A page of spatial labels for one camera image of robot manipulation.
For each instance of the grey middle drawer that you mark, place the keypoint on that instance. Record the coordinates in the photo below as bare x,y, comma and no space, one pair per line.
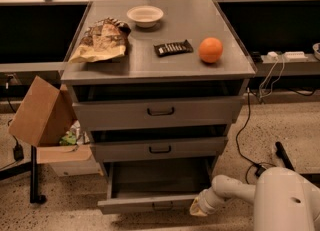
159,143

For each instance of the black wall plug adapter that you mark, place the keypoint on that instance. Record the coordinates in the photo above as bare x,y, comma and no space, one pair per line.
18,153

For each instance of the white power strip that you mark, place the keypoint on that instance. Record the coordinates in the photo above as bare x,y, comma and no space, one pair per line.
298,56

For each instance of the grey drawer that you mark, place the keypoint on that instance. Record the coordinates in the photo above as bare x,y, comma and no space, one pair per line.
159,143
157,105
155,185

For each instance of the black power adapter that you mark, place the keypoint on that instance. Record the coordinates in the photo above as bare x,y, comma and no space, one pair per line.
259,171

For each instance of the black floor stand leg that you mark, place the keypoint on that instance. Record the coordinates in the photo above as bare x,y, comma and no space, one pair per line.
281,153

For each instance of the white bowl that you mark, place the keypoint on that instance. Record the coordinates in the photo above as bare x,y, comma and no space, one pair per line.
145,16

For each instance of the orange fruit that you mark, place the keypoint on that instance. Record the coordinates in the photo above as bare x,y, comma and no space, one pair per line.
210,50

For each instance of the dark snack bar wrapper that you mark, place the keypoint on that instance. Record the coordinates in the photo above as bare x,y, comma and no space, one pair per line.
173,48

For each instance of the green packaging in box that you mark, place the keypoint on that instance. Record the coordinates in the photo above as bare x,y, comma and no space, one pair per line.
68,139

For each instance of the grey bottom drawer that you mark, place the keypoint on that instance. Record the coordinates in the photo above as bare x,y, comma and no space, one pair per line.
155,185

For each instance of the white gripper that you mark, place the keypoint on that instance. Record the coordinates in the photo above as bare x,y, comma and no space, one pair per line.
206,202

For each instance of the grey drawer cabinet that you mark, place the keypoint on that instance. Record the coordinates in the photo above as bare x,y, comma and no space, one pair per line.
192,20

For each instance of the grey top drawer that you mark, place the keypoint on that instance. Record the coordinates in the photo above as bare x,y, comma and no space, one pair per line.
157,105

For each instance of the crumpled chip bag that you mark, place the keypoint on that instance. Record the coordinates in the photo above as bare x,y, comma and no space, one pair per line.
105,40

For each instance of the black table leg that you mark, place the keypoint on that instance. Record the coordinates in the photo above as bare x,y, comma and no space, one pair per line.
35,196

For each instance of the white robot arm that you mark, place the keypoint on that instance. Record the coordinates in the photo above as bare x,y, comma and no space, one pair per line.
283,200

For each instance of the brown cardboard box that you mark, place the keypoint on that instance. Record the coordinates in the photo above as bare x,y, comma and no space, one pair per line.
42,119

